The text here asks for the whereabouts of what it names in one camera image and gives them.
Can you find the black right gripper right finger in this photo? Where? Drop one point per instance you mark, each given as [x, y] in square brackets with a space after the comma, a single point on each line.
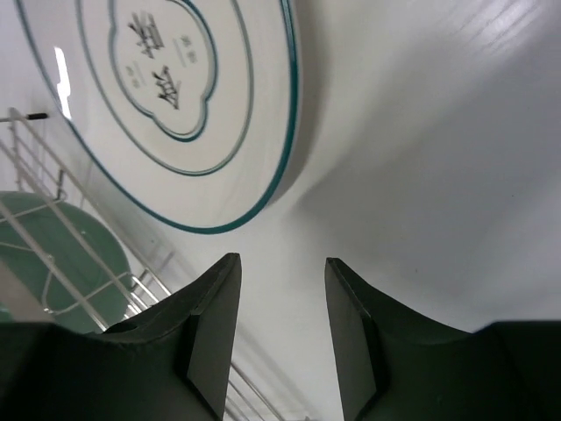
[394, 363]

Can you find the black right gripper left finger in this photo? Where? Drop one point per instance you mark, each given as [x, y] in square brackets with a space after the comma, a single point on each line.
[169, 362]

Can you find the small green patterned plate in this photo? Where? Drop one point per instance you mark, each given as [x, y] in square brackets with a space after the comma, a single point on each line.
[69, 257]

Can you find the white plate with teal rim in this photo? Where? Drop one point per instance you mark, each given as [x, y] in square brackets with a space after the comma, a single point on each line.
[189, 108]

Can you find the chrome wire dish rack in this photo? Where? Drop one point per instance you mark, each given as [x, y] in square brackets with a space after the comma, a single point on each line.
[30, 164]

